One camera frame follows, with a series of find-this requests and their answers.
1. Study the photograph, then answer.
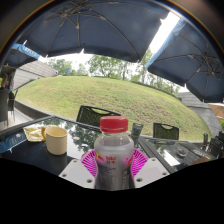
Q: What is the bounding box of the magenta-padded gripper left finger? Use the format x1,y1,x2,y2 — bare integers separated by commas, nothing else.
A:
58,148,100,190

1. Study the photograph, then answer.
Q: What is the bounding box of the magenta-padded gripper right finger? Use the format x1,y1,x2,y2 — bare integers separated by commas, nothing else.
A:
131,148,171,189

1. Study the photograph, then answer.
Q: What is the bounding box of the clear red-capped drink bottle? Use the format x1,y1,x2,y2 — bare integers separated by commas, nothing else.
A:
93,115,136,192

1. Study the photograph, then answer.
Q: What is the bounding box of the small round ashtray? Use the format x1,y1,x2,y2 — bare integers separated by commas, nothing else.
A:
176,147,189,158

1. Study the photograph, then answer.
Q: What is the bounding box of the cream mug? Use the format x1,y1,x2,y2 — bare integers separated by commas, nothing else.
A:
44,125,69,156

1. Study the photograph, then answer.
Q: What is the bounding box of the small dark wicker chair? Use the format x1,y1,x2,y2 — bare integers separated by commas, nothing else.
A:
152,122,180,141

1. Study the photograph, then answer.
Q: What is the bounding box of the grey standing tube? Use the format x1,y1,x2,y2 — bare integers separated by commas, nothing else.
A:
130,122,144,139

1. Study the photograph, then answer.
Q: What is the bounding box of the wide dark wicker chair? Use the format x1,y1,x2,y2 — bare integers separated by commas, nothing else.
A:
75,105,122,128

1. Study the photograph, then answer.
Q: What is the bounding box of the yellow foil packet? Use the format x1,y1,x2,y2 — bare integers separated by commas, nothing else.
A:
23,125,48,143

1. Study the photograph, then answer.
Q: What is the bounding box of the dark grey patio chair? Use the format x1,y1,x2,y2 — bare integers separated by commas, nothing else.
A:
0,88,10,129

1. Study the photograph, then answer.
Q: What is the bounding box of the navy umbrella with blue edge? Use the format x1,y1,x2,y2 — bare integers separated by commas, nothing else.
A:
145,18,224,104

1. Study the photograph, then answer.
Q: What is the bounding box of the grey stone building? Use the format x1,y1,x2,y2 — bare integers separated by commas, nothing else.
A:
11,59,58,91

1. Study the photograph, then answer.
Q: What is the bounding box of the person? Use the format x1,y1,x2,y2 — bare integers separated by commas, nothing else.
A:
0,74,11,92

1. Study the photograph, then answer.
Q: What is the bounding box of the navy umbrella with blue band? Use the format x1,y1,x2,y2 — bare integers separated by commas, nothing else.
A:
3,42,43,68

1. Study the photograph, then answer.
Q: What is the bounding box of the large navy patio umbrella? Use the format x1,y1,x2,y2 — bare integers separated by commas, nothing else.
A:
14,0,171,64

